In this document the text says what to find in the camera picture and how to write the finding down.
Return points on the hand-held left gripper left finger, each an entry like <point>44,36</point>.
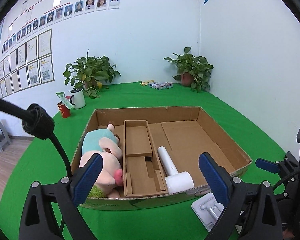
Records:
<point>87,177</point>

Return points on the bushy potted green plant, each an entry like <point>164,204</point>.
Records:
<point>90,67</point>

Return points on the white wall conduit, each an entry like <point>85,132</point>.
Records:
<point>199,25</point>

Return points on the green plant in terracotta pot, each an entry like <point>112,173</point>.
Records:
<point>190,65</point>

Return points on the green tablecloth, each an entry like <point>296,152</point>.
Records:
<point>140,97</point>

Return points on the row of wall portrait photos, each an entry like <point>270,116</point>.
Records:
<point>65,11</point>

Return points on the green packet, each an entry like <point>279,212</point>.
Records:
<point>62,97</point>

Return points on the large shallow cardboard box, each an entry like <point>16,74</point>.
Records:
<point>185,135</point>

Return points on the wall of framed certificates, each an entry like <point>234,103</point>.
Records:
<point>32,62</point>

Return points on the white folding phone stand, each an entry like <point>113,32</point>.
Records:
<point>202,205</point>

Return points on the colourful flat packet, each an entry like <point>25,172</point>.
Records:
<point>161,85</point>

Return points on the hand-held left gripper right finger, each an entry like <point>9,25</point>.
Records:
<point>215,177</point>

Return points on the narrow brown cardboard box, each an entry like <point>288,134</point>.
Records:
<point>137,140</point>

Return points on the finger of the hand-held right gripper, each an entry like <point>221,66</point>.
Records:
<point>266,166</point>

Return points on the yellow paper packet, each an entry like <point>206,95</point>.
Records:
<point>146,82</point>

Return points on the pink plush pig toy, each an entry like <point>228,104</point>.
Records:
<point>100,140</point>

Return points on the white enamel mug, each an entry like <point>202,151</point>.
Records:
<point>78,100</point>

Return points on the grey plastic stool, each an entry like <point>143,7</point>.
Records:
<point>1,132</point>

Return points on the red paper cup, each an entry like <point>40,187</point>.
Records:
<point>64,111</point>

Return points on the white hair dryer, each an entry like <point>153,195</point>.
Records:
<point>178,180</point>

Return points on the person's right hand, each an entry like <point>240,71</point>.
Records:
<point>288,233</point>

